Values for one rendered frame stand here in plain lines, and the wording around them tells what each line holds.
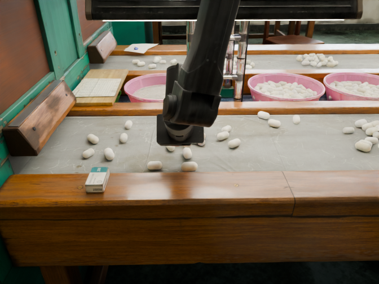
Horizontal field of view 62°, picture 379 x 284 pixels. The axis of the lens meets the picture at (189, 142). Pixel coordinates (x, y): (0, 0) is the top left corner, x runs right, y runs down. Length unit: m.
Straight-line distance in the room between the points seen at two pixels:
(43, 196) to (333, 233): 0.59
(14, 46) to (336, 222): 0.80
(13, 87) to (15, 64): 0.06
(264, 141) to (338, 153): 0.18
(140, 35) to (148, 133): 2.68
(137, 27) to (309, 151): 2.86
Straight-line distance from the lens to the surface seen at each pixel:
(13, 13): 0.88
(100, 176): 0.66
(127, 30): 3.52
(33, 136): 0.76
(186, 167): 0.71
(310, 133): 0.94
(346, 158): 0.86
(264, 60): 1.58
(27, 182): 0.73
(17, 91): 0.85
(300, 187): 0.68
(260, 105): 1.01
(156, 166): 0.72
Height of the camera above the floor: 1.17
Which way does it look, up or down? 31 degrees down
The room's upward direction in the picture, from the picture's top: straight up
